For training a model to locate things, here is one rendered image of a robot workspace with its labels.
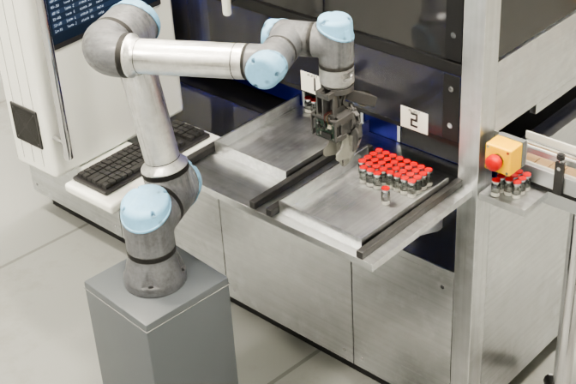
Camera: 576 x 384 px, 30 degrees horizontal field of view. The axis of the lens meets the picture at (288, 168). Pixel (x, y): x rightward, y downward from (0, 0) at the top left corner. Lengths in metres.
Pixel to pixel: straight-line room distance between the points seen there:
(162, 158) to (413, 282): 0.86
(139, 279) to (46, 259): 1.64
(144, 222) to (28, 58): 0.65
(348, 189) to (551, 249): 0.77
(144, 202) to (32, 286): 1.61
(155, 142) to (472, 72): 0.76
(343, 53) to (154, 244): 0.63
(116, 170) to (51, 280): 1.13
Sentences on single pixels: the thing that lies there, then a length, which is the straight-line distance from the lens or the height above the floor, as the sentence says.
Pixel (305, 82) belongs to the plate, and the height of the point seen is 1.02.
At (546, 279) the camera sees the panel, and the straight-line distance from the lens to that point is 3.29.
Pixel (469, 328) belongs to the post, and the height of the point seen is 0.44.
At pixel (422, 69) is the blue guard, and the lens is 2.66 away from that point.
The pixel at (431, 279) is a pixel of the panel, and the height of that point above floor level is 0.55.
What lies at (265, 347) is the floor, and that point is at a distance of 3.60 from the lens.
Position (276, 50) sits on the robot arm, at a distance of 2.16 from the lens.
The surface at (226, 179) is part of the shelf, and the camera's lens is 2.79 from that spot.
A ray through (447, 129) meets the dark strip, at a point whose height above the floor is 1.03.
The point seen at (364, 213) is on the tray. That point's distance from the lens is 2.62.
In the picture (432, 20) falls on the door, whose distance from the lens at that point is 2.60.
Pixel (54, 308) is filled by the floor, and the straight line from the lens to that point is 3.90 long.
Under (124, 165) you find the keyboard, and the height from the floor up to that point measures 0.83.
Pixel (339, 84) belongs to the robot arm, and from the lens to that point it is 2.27.
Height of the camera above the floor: 2.33
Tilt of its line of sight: 31 degrees down
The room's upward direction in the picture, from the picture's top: 3 degrees counter-clockwise
